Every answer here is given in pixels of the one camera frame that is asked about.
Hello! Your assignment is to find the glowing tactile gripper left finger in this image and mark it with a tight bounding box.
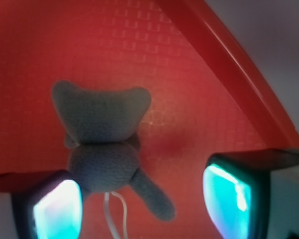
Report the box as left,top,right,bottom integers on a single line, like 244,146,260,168
11,170,83,239

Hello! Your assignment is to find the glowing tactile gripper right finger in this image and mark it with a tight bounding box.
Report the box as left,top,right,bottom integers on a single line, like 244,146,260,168
202,148,299,239

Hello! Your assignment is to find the gray plush bunny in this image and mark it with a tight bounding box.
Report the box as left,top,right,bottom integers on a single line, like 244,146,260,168
51,80,176,239

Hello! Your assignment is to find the red plastic tray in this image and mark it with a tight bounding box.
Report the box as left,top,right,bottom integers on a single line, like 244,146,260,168
0,0,299,239

